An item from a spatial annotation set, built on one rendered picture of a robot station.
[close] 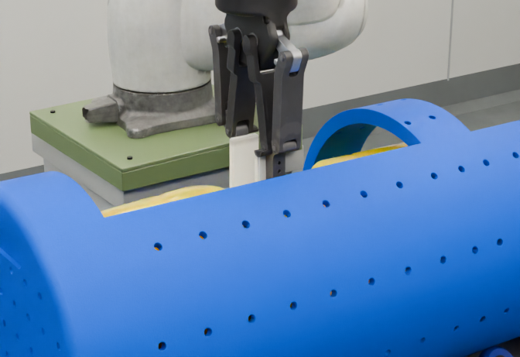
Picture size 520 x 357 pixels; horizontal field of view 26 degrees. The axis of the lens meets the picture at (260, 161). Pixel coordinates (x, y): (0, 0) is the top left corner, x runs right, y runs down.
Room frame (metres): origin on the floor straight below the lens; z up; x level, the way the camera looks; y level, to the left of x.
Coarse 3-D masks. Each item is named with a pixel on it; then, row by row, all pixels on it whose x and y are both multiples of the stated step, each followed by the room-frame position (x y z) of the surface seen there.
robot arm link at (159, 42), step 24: (120, 0) 1.64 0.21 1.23; (144, 0) 1.62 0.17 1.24; (168, 0) 1.62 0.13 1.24; (192, 0) 1.63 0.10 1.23; (120, 24) 1.64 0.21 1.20; (144, 24) 1.62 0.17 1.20; (168, 24) 1.62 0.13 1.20; (192, 24) 1.63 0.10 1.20; (216, 24) 1.64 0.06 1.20; (120, 48) 1.64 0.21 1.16; (144, 48) 1.62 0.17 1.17; (168, 48) 1.62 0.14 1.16; (192, 48) 1.63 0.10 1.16; (120, 72) 1.65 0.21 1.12; (144, 72) 1.62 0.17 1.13; (168, 72) 1.62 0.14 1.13; (192, 72) 1.64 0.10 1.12
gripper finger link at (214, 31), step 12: (216, 36) 1.04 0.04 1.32; (216, 48) 1.04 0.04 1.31; (216, 60) 1.04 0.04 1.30; (216, 72) 1.04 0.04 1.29; (228, 72) 1.04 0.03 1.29; (216, 84) 1.04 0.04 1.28; (228, 84) 1.04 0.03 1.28; (216, 96) 1.04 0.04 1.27; (216, 108) 1.04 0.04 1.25; (216, 120) 1.04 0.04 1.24
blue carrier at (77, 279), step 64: (384, 128) 1.08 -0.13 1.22; (448, 128) 1.07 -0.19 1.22; (512, 128) 1.09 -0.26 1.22; (0, 192) 0.88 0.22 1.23; (64, 192) 0.87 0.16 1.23; (256, 192) 0.92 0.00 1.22; (320, 192) 0.94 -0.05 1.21; (384, 192) 0.97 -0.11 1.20; (448, 192) 1.00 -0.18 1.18; (512, 192) 1.03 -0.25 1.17; (0, 256) 0.88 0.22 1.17; (64, 256) 0.81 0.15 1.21; (128, 256) 0.82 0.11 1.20; (192, 256) 0.85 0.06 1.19; (256, 256) 0.87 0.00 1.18; (320, 256) 0.90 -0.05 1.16; (384, 256) 0.93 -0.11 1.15; (448, 256) 0.96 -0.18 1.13; (512, 256) 1.00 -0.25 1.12; (0, 320) 0.89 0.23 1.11; (64, 320) 0.77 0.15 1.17; (128, 320) 0.79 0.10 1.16; (192, 320) 0.81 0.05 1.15; (256, 320) 0.84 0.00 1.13; (320, 320) 0.87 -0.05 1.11; (384, 320) 0.91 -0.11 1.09; (448, 320) 0.96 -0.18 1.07; (512, 320) 1.02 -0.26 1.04
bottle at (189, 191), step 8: (168, 192) 0.97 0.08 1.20; (176, 192) 0.96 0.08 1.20; (184, 192) 0.96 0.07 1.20; (192, 192) 0.96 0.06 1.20; (200, 192) 0.96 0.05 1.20; (208, 192) 0.97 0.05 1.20; (144, 200) 0.95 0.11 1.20; (152, 200) 0.95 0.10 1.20; (160, 200) 0.95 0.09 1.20; (168, 200) 0.95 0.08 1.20; (176, 200) 0.95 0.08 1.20; (112, 208) 0.93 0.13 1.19; (120, 208) 0.93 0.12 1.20; (128, 208) 0.93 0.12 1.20; (136, 208) 0.93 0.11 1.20; (104, 216) 0.92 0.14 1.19
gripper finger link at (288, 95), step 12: (300, 48) 0.96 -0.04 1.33; (288, 60) 0.95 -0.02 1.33; (276, 72) 0.96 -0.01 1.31; (288, 72) 0.95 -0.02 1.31; (300, 72) 0.96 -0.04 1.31; (276, 84) 0.96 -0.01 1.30; (288, 84) 0.96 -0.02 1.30; (300, 84) 0.96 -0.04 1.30; (276, 96) 0.96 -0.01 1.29; (288, 96) 0.96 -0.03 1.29; (300, 96) 0.96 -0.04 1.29; (276, 108) 0.96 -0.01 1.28; (288, 108) 0.96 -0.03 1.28; (300, 108) 0.97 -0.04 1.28; (276, 120) 0.96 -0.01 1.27; (288, 120) 0.96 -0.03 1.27; (300, 120) 0.97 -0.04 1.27; (276, 132) 0.96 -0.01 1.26; (288, 132) 0.96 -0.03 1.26; (300, 132) 0.97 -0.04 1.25; (276, 144) 0.96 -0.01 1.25; (300, 144) 0.97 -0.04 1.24
